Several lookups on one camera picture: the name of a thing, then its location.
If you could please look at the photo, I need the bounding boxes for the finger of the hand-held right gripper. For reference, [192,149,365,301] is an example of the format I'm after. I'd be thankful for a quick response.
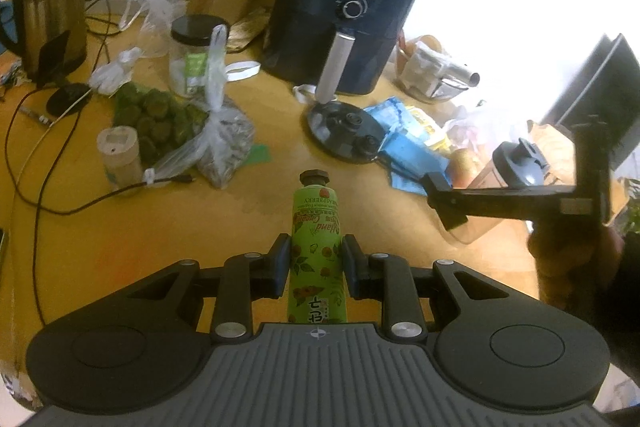
[424,172,573,232]

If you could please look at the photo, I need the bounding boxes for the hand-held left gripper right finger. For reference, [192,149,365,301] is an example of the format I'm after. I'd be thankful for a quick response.
[341,234,506,340]

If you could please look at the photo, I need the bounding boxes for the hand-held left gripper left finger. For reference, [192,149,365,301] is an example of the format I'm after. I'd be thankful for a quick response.
[127,234,292,343]

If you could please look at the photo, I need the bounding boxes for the green hand cream tube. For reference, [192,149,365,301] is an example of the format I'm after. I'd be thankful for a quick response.
[287,169,348,324]

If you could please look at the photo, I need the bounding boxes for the person's right hand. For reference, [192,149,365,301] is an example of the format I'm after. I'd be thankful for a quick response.
[529,222,623,308]

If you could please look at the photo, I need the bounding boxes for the clear shaker bottle grey lid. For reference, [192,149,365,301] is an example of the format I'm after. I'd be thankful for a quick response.
[447,138,551,247]

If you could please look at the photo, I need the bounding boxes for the yellow-brown fruit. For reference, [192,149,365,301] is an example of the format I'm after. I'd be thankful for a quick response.
[449,148,485,188]

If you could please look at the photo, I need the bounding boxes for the blue printed packet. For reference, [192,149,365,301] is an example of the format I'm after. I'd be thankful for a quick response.
[380,132,451,175]
[387,167,428,195]

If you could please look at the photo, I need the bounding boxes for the yellow snack packet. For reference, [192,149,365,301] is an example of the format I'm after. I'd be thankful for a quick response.
[407,107,448,152]

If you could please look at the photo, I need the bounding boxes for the plastic bag of seeds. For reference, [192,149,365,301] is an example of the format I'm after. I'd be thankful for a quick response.
[145,24,257,188]

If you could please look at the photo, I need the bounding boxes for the black kettle base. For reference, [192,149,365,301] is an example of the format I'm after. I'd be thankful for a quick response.
[306,102,388,164]

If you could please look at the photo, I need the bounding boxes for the foil roll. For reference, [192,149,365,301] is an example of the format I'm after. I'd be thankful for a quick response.
[440,58,482,88]

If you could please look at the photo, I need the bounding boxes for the light blue splash-print packet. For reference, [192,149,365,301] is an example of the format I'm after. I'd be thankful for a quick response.
[364,97,416,132]

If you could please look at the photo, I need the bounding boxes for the small clear plastic jar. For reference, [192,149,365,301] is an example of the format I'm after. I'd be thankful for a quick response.
[96,127,145,190]

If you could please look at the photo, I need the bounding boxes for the green label jar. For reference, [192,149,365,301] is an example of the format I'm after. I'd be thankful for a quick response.
[169,14,231,100]

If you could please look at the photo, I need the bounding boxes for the dark blue air fryer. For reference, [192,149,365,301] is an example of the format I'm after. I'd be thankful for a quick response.
[260,0,422,102]

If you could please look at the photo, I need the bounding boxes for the brown crumpled packet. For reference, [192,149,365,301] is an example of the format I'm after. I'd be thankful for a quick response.
[227,7,273,54]

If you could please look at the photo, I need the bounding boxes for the white crumpled plastic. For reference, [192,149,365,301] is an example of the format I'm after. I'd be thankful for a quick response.
[89,47,143,96]

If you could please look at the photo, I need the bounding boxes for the black stand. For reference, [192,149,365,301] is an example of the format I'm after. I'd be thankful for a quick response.
[37,29,92,118]

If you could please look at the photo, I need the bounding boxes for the stainless steel kettle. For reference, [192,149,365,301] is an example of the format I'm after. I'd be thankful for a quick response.
[0,0,90,85]

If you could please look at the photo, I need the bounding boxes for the black usb cable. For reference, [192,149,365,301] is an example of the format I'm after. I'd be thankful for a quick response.
[5,84,193,215]

